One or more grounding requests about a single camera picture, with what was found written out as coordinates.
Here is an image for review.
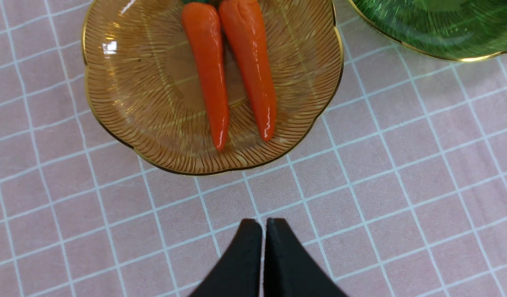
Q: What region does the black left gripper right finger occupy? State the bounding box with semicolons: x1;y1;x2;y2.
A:
264;218;347;297

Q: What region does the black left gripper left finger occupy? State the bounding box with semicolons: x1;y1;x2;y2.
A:
190;219;263;297

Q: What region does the orange toy carrot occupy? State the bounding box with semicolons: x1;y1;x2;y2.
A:
182;0;229;151
219;0;277;141

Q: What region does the pink checkered tablecloth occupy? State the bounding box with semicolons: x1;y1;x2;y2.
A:
0;0;507;297

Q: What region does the amber ribbed glass plate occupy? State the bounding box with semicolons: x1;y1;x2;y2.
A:
82;0;344;176

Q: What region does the green ribbed glass plate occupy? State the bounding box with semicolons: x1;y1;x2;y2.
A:
350;0;507;62

